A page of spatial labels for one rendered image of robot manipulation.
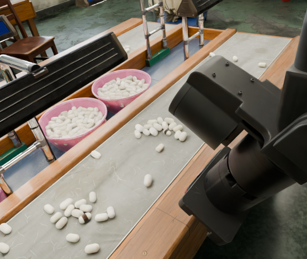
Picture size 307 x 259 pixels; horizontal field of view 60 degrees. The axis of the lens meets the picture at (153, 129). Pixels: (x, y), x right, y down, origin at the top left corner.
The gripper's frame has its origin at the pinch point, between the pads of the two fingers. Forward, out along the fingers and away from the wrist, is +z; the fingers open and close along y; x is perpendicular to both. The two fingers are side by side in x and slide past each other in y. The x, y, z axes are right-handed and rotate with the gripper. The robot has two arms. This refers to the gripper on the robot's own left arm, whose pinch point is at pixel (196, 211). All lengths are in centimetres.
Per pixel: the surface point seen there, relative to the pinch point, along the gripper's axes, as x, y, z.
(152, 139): -20, -30, 40
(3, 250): -25, 21, 41
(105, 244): -7.6, 5.0, 33.4
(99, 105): -49, -35, 54
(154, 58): -59, -87, 65
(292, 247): 57, -65, 83
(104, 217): -12.5, 0.5, 34.1
